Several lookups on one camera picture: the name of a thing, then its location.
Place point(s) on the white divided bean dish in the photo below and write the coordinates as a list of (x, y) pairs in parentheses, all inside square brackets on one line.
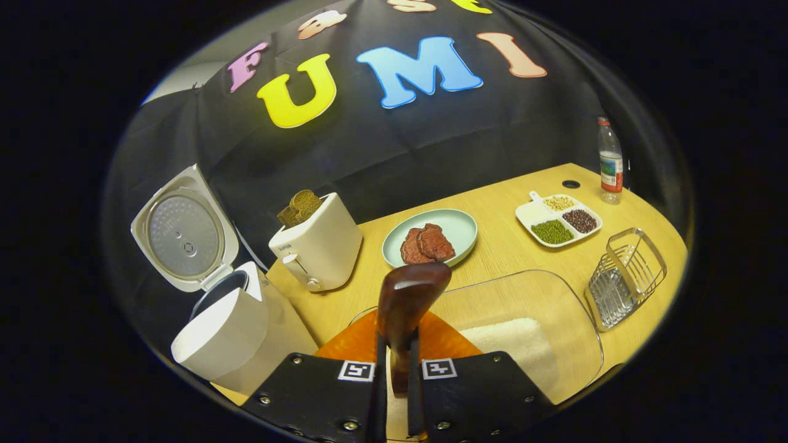
[(557, 231)]

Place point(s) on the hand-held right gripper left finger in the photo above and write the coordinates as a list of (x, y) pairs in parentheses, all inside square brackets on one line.
[(379, 412)]

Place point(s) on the red meat piece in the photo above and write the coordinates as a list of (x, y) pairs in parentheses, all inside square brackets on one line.
[(438, 243), (411, 249)]

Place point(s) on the white rice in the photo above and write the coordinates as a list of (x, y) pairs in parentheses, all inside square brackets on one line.
[(517, 347)]

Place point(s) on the light green plate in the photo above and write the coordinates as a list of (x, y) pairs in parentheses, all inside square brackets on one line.
[(458, 227)]

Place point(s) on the clear plastic water bottle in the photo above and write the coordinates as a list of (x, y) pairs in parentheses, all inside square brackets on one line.
[(611, 166)]

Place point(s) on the black table grommet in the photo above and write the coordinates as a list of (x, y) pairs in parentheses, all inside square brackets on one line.
[(570, 184)]

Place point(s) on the brown wooden spoon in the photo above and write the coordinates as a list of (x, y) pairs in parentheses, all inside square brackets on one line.
[(409, 295)]

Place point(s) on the brown bread slice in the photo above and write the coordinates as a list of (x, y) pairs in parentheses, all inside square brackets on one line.
[(286, 218), (306, 206)]

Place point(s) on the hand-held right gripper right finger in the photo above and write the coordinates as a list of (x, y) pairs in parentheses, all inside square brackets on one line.
[(414, 412)]

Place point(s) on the black backdrop cloth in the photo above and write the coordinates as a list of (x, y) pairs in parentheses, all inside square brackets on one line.
[(381, 141)]

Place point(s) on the white rice cooker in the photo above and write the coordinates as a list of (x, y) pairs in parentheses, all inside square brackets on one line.
[(215, 338)]

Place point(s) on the clear rice container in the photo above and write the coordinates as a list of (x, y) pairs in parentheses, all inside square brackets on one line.
[(529, 295)]

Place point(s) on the white toaster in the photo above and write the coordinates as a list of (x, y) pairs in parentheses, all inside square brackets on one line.
[(323, 246)]

